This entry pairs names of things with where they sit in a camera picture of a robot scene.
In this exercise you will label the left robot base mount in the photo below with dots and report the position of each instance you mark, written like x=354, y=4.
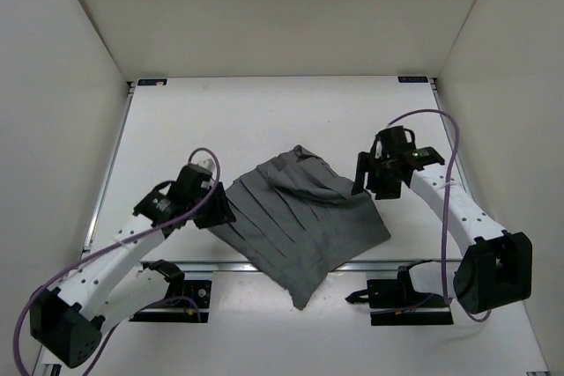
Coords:
x=187, y=303

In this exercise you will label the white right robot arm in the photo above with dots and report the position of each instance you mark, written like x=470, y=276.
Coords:
x=496, y=265

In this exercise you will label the right corner label sticker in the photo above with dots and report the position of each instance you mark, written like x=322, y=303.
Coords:
x=412, y=79

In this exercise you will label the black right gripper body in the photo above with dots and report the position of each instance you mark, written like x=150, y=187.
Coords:
x=380, y=180

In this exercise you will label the grey pleated skirt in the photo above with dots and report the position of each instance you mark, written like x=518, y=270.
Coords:
x=296, y=220

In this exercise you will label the corner label sticker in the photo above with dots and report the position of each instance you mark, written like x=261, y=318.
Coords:
x=152, y=82
x=412, y=79

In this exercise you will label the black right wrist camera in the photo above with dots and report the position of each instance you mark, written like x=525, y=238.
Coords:
x=394, y=141

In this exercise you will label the aluminium table rail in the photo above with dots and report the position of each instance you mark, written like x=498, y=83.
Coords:
x=241, y=267

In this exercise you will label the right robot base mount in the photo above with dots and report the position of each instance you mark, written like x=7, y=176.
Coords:
x=394, y=303

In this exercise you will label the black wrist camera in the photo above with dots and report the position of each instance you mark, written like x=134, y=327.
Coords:
x=191, y=184
x=394, y=141

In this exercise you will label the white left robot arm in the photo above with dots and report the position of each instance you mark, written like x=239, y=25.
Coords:
x=113, y=284

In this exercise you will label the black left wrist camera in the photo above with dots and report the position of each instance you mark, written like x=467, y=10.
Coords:
x=191, y=184

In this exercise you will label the left corner label sticker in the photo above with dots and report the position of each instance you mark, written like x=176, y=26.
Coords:
x=152, y=82

